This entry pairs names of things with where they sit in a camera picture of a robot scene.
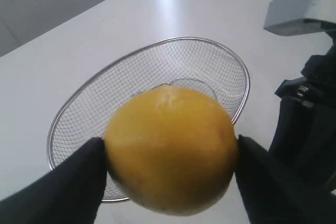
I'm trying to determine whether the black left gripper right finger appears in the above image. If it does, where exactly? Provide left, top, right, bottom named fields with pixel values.
left=235, top=135, right=335, bottom=223

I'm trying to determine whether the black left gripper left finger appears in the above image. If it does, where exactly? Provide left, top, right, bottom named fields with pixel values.
left=1, top=137, right=107, bottom=223

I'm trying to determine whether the metal wire mesh basket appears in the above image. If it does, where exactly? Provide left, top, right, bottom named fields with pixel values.
left=46, top=36, right=251, bottom=202

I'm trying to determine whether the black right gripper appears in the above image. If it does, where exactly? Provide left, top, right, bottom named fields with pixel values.
left=269, top=45, right=335, bottom=193

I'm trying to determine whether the yellow lemon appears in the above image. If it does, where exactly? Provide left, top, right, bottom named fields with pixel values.
left=103, top=91, right=239, bottom=216

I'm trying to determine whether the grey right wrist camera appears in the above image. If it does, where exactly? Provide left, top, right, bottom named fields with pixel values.
left=264, top=0, right=335, bottom=36

